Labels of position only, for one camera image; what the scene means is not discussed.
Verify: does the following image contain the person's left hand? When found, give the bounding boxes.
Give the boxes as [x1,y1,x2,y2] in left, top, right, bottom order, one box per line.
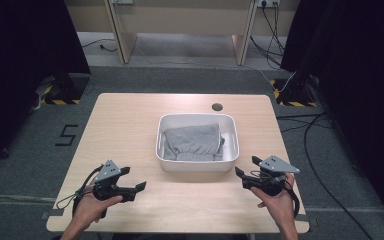
[70,186,124,232]

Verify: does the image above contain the stand base with hazard tape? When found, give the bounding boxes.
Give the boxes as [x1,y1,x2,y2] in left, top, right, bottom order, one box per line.
[34,73,91,106]
[269,74,319,108]

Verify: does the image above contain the white power strip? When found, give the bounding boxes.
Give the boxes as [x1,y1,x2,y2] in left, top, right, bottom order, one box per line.
[256,0,281,8]

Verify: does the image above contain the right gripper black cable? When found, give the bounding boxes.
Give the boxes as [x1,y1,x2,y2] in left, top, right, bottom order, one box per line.
[281,185,302,220]

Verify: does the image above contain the short black floor cable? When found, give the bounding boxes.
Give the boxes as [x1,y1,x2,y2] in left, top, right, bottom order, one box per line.
[80,38,118,54]

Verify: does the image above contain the grey pants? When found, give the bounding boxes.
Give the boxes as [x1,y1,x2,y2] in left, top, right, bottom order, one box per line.
[162,123,226,163]

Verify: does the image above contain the long black floor cable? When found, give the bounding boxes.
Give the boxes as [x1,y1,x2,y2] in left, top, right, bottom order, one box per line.
[275,112,376,240]

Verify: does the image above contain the person's right hand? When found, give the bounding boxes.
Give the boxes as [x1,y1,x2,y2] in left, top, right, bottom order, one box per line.
[249,172,298,232]

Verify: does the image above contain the beige wooden desk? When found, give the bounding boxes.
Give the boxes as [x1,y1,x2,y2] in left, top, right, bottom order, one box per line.
[63,0,302,66]

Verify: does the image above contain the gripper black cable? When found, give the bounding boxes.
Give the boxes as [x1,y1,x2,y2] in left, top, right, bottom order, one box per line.
[55,163,105,220]
[281,185,302,220]

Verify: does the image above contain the black curtain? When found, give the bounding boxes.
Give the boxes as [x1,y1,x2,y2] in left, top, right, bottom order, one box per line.
[279,0,384,231]
[0,0,92,176]

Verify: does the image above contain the white plastic bin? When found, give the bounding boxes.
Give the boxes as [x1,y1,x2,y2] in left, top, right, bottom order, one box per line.
[155,112,241,173]

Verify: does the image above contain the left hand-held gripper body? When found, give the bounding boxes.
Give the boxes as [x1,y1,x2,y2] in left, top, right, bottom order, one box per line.
[92,159,138,204]

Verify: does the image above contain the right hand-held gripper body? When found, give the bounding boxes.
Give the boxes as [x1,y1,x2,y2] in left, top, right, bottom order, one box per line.
[241,154,301,197]

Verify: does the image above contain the black power cables bundle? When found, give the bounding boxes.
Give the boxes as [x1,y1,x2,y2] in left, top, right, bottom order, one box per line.
[249,2,286,70]

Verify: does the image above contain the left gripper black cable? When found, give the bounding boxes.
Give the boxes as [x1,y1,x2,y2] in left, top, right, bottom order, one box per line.
[55,163,105,220]

